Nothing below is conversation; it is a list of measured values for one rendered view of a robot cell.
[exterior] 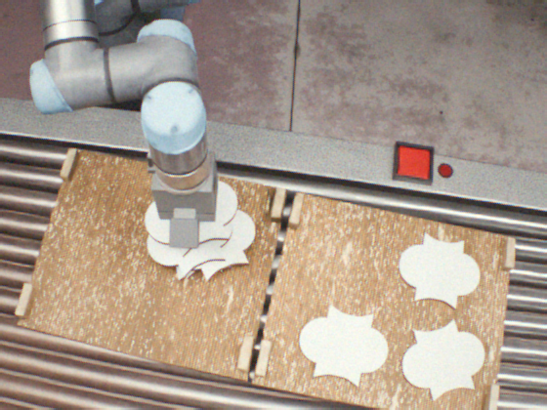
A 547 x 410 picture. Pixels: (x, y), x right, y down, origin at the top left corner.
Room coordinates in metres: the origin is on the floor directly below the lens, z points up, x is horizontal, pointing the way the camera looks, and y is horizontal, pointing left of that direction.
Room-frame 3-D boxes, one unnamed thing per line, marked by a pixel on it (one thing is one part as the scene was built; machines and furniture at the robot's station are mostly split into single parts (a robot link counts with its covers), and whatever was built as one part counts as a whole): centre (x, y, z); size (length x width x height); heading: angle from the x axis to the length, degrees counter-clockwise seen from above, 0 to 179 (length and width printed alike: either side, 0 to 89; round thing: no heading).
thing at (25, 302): (0.29, 0.42, 0.95); 0.06 x 0.02 x 0.03; 172
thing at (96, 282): (0.39, 0.20, 0.93); 0.41 x 0.35 x 0.02; 82
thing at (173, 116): (0.43, 0.13, 1.32); 0.09 x 0.08 x 0.11; 13
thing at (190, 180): (0.43, 0.13, 1.25); 0.08 x 0.08 x 0.05
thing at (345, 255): (0.33, -0.21, 0.93); 0.41 x 0.35 x 0.02; 81
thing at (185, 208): (0.40, 0.13, 1.17); 0.12 x 0.09 x 0.16; 2
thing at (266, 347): (0.23, 0.00, 0.95); 0.06 x 0.02 x 0.03; 171
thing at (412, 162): (0.62, -0.26, 0.92); 0.06 x 0.06 x 0.01; 85
